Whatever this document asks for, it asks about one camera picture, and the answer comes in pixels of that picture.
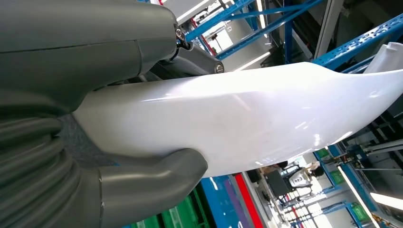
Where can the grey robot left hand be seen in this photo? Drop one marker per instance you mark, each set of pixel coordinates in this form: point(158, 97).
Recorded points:
point(78, 47)

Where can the blue metal shelf rack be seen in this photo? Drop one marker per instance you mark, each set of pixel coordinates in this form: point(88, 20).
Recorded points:
point(355, 44)

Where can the ceiling light strip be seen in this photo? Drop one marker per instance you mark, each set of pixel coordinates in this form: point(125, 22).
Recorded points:
point(252, 61)
point(388, 202)

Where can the green plastic crate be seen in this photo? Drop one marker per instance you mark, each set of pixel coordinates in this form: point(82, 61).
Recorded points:
point(182, 214)

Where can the red barrier belt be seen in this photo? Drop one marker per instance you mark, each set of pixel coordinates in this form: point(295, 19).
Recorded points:
point(248, 201)

